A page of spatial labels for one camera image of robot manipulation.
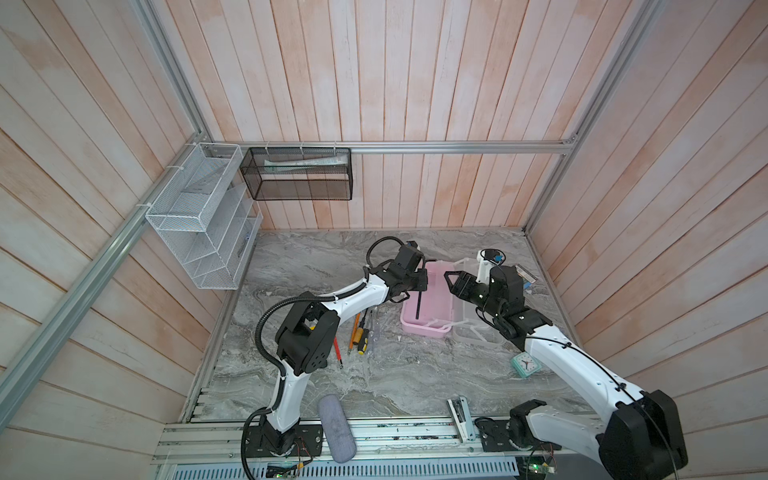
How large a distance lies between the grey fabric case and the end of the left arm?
1.16 feet

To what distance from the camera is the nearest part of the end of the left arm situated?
2.29ft

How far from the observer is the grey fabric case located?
0.71 m

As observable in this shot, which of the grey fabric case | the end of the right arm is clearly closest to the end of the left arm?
the end of the right arm

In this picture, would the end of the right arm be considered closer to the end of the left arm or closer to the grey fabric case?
the end of the left arm
